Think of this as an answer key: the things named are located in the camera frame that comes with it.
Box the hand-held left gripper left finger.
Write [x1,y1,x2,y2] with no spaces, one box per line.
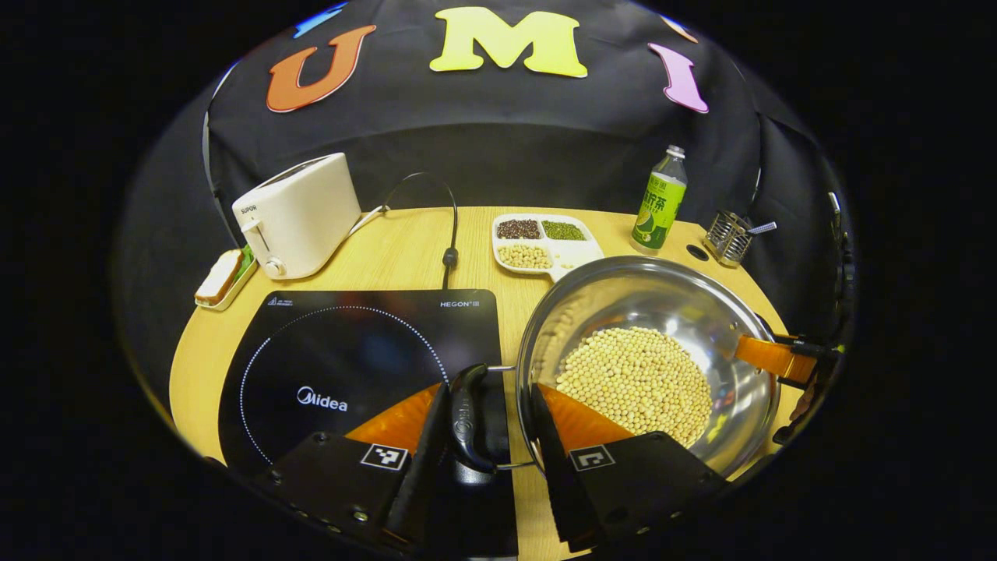
[267,381,453,548]

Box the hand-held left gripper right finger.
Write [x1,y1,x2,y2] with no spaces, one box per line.
[530,383,731,551]

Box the pile of soybeans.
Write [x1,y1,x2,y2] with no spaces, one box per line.
[555,326,713,449]

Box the black induction cooktop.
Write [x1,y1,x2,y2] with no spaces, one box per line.
[217,289,520,559]

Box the stainless steel pot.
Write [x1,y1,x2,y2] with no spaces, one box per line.
[448,256,783,489]

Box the green label drink bottle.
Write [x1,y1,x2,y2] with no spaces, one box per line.
[630,145,689,256]

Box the white divided bean plate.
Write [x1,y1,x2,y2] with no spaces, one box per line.
[492,213,605,283]

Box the white toaster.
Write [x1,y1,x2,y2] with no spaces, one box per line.
[232,153,363,280]

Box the small tray with bread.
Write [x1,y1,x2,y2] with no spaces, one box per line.
[194,245,258,312]

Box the black backdrop cloth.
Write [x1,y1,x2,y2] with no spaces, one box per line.
[117,0,858,367]

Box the metal wire utensil holder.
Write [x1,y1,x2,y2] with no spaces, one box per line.
[703,210,753,269]

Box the black power cable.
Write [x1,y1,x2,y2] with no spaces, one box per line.
[385,172,461,291]

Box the white toaster cable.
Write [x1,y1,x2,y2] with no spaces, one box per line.
[347,204,390,237]

